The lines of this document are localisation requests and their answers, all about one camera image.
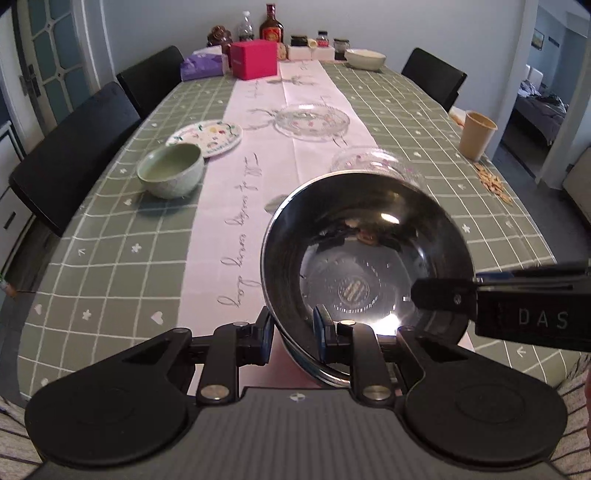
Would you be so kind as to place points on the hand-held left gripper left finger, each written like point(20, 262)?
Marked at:
point(265, 340)

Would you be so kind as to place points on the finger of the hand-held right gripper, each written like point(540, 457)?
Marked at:
point(443, 295)

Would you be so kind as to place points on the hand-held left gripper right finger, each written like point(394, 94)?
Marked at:
point(320, 339)

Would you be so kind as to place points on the stainless steel bowl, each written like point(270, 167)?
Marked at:
point(369, 240)

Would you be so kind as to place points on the clear glass plate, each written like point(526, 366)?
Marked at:
point(311, 121)

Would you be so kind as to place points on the white deer print table runner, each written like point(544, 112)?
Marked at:
point(240, 194)

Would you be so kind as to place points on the clear glass bowl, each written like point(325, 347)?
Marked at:
point(364, 159)

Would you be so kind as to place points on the beige paper cup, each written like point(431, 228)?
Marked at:
point(475, 136)

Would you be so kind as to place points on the white snack packet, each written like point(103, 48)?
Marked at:
point(458, 115)

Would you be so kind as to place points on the green ceramic bowl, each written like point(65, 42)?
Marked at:
point(171, 173)

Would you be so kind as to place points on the bed with grey bedding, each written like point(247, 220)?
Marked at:
point(540, 110)

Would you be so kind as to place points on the white painted floral plate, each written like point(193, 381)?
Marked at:
point(207, 136)

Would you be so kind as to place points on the black chair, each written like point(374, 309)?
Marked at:
point(69, 157)
point(434, 76)
point(152, 76)

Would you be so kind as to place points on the white ceramic bowl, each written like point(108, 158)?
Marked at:
point(365, 59)

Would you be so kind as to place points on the dark glass jar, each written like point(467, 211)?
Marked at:
point(341, 48)

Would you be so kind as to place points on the white flat box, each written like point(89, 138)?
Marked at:
point(304, 53)

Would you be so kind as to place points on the purple tissue pack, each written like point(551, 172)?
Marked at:
point(203, 67)

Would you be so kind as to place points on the pink box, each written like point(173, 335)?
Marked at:
point(254, 60)

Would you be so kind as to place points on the jar with red label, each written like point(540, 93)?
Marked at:
point(322, 39)

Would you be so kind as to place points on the small patterned mug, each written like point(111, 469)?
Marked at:
point(282, 51)

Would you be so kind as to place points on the dark squat jar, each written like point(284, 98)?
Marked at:
point(298, 40)

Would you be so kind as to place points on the white cabinet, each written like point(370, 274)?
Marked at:
point(11, 194)

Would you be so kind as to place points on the brown figurine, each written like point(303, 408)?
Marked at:
point(219, 39)

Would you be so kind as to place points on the liquor bottle with red label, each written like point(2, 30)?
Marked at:
point(271, 30)

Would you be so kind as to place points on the clear plastic bottle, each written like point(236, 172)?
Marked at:
point(245, 28)

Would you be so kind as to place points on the glass paned door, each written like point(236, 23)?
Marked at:
point(55, 55)

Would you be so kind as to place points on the framed wall picture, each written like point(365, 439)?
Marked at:
point(538, 39)

